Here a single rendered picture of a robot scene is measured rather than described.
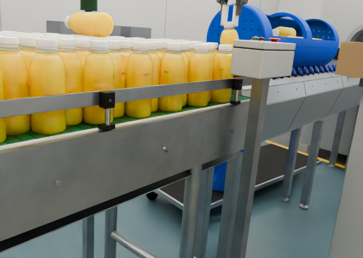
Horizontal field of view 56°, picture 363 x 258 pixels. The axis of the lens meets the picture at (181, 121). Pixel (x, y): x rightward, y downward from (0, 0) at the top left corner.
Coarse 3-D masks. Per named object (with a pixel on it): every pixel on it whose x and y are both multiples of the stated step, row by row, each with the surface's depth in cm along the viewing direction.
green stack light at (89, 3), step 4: (80, 0) 125; (84, 0) 124; (88, 0) 124; (92, 0) 125; (96, 0) 126; (80, 4) 125; (84, 4) 124; (88, 4) 124; (92, 4) 125; (96, 4) 126; (80, 8) 126; (84, 8) 125; (88, 8) 125; (92, 8) 125; (96, 8) 127
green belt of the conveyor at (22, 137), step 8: (232, 96) 122; (240, 96) 123; (208, 104) 105; (216, 104) 106; (152, 112) 90; (160, 112) 91; (168, 112) 92; (176, 112) 92; (120, 120) 80; (128, 120) 81; (72, 128) 71; (80, 128) 72; (88, 128) 72; (8, 136) 64; (16, 136) 64; (24, 136) 64; (32, 136) 65; (40, 136) 65; (48, 136) 65; (0, 144) 59
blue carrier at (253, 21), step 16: (240, 16) 136; (256, 16) 131; (272, 16) 169; (288, 16) 164; (208, 32) 147; (240, 32) 136; (256, 32) 132; (272, 32) 134; (304, 32) 160; (320, 32) 199; (336, 32) 192; (304, 48) 159; (320, 48) 174; (336, 48) 192; (304, 64) 173; (320, 64) 192
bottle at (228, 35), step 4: (224, 28) 118; (228, 28) 117; (232, 28) 117; (224, 32) 118; (228, 32) 117; (232, 32) 117; (236, 32) 118; (220, 36) 120; (224, 36) 117; (228, 36) 117; (232, 36) 117; (236, 36) 117; (220, 40) 119; (224, 40) 118; (228, 40) 117; (232, 40) 117; (232, 44) 117; (232, 48) 118
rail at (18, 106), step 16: (224, 80) 104; (48, 96) 63; (64, 96) 65; (80, 96) 68; (96, 96) 70; (128, 96) 77; (144, 96) 81; (160, 96) 85; (0, 112) 57; (16, 112) 59; (32, 112) 61
